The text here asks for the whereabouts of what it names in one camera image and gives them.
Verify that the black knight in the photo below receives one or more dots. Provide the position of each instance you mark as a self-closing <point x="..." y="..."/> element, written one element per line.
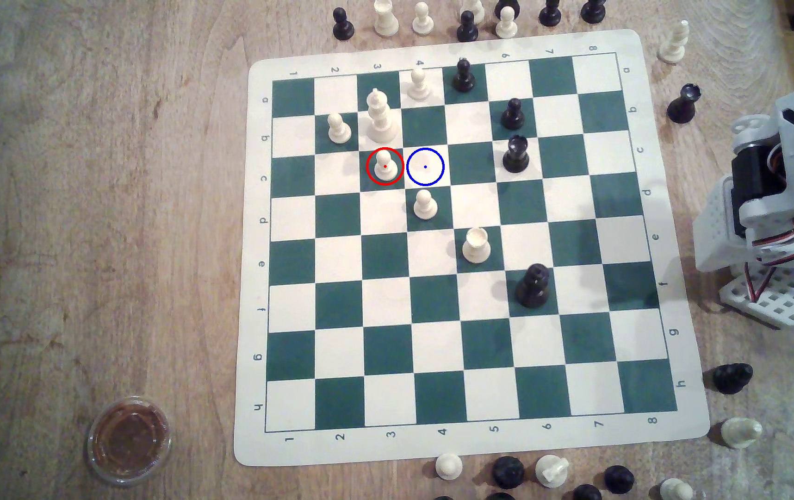
<point x="731" y="378"/>

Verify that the black queen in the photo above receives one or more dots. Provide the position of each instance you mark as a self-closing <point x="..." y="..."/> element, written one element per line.
<point x="533" y="288"/>

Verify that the white king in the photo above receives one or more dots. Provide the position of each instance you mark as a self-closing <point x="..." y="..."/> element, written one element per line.
<point x="382" y="121"/>

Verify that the white pawn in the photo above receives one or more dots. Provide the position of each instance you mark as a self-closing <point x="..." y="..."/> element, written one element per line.
<point x="506" y="25"/>
<point x="385" y="170"/>
<point x="419" y="87"/>
<point x="423" y="21"/>
<point x="425" y="206"/>
<point x="339" y="130"/>
<point x="448" y="466"/>

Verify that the black rook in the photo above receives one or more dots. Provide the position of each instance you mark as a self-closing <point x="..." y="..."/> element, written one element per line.
<point x="516" y="156"/>

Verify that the white chess piece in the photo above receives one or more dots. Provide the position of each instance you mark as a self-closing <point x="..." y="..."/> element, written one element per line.
<point x="676" y="489"/>
<point x="740" y="432"/>
<point x="475" y="8"/>

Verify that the white grid robot base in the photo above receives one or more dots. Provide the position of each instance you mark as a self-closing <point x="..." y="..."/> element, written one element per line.
<point x="779" y="302"/>

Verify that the green and white chess mat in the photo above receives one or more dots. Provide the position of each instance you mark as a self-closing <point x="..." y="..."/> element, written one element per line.
<point x="341" y="347"/>

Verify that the white rook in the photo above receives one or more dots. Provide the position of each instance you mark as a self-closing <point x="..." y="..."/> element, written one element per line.
<point x="386" y="19"/>
<point x="476" y="246"/>

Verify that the black pawn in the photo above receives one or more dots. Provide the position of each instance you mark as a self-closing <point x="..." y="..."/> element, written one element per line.
<point x="343" y="26"/>
<point x="467" y="28"/>
<point x="512" y="116"/>
<point x="463" y="76"/>

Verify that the white bishop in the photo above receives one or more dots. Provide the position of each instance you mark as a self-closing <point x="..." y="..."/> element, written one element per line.
<point x="673" y="45"/>

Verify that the white knight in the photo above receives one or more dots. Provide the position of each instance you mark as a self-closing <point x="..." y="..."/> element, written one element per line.
<point x="551" y="471"/>

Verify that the clear cup with brown contents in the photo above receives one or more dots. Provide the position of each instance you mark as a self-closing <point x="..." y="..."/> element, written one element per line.
<point x="129" y="439"/>

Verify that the black bishop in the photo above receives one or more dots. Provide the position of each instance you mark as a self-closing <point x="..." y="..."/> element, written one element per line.
<point x="683" y="105"/>

